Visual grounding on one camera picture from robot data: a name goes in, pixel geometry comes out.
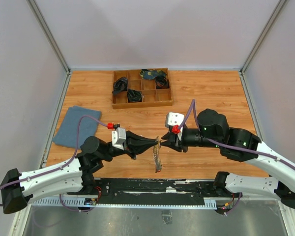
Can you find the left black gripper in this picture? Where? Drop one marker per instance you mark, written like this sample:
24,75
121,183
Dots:
133,140

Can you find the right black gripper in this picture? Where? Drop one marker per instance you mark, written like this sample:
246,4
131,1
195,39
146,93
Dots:
175,142

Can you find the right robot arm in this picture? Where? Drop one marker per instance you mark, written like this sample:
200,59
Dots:
238,145

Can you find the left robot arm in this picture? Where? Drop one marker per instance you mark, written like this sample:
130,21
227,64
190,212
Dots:
72,176

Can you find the wooden compartment tray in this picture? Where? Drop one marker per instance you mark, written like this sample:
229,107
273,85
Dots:
151,93

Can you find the dark rolled tie centre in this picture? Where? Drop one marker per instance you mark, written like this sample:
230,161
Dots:
134,96

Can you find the dark rolled tie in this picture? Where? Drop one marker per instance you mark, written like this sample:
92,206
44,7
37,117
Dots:
134,96
120,85
161,82

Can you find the dark rolled tie right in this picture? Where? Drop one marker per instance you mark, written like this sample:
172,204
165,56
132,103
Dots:
161,82

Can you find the dark rolled tie left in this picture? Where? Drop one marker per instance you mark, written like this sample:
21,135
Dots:
120,85

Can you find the blue yellow patterned tie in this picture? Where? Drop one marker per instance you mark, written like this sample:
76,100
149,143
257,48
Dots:
150,74

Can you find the blue folded cloth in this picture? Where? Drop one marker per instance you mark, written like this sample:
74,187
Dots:
67,133

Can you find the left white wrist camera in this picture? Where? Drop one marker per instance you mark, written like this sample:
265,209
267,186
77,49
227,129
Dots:
118,135

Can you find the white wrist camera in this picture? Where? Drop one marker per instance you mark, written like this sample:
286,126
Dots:
118,135
174,120

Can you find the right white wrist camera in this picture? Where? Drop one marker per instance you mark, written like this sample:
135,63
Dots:
174,120

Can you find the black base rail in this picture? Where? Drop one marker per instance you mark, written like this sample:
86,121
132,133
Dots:
136,186

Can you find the grey slotted cable duct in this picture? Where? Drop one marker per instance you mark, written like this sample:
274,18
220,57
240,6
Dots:
162,201

